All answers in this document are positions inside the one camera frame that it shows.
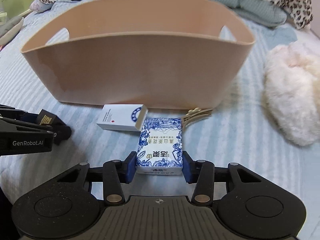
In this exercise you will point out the white box with blue circle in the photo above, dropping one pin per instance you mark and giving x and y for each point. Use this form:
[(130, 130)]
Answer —
[(122, 117)]

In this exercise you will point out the blue striped bed sheet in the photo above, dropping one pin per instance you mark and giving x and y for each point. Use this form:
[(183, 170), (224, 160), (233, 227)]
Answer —
[(240, 129)]

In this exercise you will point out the beige plastic storage basket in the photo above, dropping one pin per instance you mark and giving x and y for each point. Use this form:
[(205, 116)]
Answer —
[(171, 54)]

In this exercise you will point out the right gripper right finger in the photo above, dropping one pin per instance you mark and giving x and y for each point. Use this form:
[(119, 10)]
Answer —
[(204, 175)]

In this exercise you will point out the blue white floral box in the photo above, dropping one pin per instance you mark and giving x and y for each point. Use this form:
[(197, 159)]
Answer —
[(159, 149)]

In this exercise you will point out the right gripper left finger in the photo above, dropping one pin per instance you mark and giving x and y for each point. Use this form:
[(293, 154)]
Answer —
[(112, 174)]

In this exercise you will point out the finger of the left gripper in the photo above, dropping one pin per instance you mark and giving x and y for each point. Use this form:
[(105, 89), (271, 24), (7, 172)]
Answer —
[(20, 117), (60, 133)]

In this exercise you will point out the white fluffy plush toy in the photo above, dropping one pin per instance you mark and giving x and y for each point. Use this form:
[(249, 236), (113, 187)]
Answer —
[(291, 91)]

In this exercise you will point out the light green quilted comforter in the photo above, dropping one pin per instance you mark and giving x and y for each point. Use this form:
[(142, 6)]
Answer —
[(259, 11)]

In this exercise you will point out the small black gold packet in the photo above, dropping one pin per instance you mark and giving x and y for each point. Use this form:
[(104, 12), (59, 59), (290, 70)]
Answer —
[(47, 118)]

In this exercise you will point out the beige hair clip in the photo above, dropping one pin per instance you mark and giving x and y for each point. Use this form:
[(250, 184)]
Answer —
[(195, 114)]

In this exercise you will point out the grey slipper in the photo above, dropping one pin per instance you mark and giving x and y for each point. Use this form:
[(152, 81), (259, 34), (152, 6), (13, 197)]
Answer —
[(11, 29)]

